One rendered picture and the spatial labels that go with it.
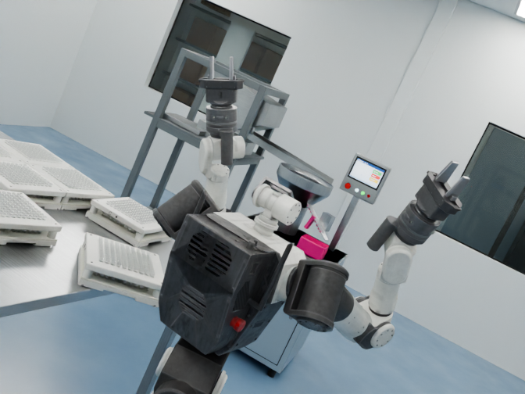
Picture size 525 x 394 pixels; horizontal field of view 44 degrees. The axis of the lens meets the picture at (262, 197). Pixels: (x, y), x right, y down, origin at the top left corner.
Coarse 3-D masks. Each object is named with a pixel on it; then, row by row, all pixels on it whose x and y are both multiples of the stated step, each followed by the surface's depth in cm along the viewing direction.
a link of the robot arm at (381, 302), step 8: (376, 280) 168; (376, 288) 168; (384, 288) 166; (392, 288) 166; (368, 296) 178; (376, 296) 169; (384, 296) 167; (392, 296) 168; (360, 304) 175; (368, 304) 175; (376, 304) 170; (384, 304) 169; (392, 304) 169; (368, 312) 173; (376, 312) 171; (384, 312) 170; (392, 312) 173; (376, 320) 171; (384, 320) 171
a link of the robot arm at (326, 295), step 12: (312, 276) 153; (324, 276) 151; (336, 276) 151; (312, 288) 151; (324, 288) 150; (336, 288) 151; (300, 300) 152; (312, 300) 149; (324, 300) 149; (336, 300) 150; (348, 300) 156; (312, 312) 148; (324, 312) 148; (336, 312) 151; (348, 312) 157
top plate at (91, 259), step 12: (84, 240) 201; (96, 240) 201; (84, 252) 192; (96, 252) 193; (84, 264) 184; (96, 264) 184; (108, 264) 188; (156, 264) 204; (120, 276) 186; (132, 276) 187; (144, 276) 191; (156, 276) 195; (156, 288) 190
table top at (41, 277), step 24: (72, 216) 234; (72, 240) 213; (120, 240) 232; (0, 264) 175; (24, 264) 181; (48, 264) 188; (72, 264) 195; (0, 288) 163; (24, 288) 168; (48, 288) 174; (72, 288) 180; (0, 312) 156; (24, 312) 164
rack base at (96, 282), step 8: (80, 248) 203; (80, 256) 197; (80, 264) 191; (80, 272) 186; (80, 280) 183; (88, 280) 184; (96, 280) 186; (104, 280) 188; (96, 288) 185; (104, 288) 188; (112, 288) 187; (120, 288) 187; (128, 288) 189; (136, 288) 192; (144, 288) 194; (128, 296) 190; (136, 296) 189; (144, 296) 190; (152, 304) 191
